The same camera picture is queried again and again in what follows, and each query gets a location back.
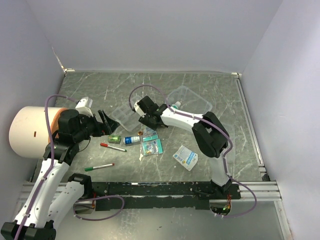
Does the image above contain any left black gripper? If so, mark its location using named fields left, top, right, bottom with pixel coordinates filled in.
left=73, top=109, right=120, bottom=143

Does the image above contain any white green dropper bottle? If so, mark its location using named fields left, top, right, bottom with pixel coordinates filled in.
left=170, top=101, right=181, bottom=110

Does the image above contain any clear plastic storage box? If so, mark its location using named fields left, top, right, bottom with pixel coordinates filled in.
left=167, top=85, right=213, bottom=115

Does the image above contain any white blue gauze packet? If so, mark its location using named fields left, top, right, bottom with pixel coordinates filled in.
left=172, top=145, right=198, bottom=172

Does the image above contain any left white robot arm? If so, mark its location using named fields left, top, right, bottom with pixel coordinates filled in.
left=0, top=106, right=119, bottom=240

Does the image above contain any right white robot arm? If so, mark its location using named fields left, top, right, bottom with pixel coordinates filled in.
left=133, top=96, right=233, bottom=199

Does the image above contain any white blue medicine bottle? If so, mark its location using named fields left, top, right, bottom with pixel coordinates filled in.
left=123, top=135, right=141, bottom=145

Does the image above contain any green battery pack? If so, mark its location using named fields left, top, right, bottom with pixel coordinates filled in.
left=107, top=135, right=122, bottom=144

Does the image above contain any teal blister pack upper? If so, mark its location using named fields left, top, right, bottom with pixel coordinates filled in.
left=140, top=125, right=159, bottom=142

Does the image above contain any teal blister pack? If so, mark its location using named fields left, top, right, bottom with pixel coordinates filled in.
left=139, top=138, right=163, bottom=161
left=140, top=125, right=159, bottom=142

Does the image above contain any clear divided organizer tray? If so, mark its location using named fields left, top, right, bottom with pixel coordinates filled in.
left=111, top=99, right=140, bottom=132

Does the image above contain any red cap marker pen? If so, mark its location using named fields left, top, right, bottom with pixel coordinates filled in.
left=100, top=143, right=127, bottom=152

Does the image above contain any teal blister pack lower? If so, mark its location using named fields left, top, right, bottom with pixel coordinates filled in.
left=139, top=138, right=163, bottom=161

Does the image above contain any green cap marker pen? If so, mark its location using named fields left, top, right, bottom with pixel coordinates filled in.
left=84, top=163, right=115, bottom=172

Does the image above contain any white cylinder drum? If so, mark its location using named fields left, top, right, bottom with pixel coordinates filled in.
left=9, top=106, right=50, bottom=159

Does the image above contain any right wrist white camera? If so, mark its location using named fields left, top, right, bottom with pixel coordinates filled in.
left=133, top=100, right=145, bottom=117

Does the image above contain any wrist white camera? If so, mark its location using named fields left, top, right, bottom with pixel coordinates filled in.
left=133, top=100, right=145, bottom=117
left=75, top=96, right=94, bottom=117

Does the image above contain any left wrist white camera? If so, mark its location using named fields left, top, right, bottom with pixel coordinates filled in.
left=75, top=96, right=94, bottom=117

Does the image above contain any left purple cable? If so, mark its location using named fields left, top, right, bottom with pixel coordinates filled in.
left=13, top=94, right=81, bottom=240

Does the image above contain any black mounting base rail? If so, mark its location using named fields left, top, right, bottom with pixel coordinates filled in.
left=80, top=181, right=241, bottom=211

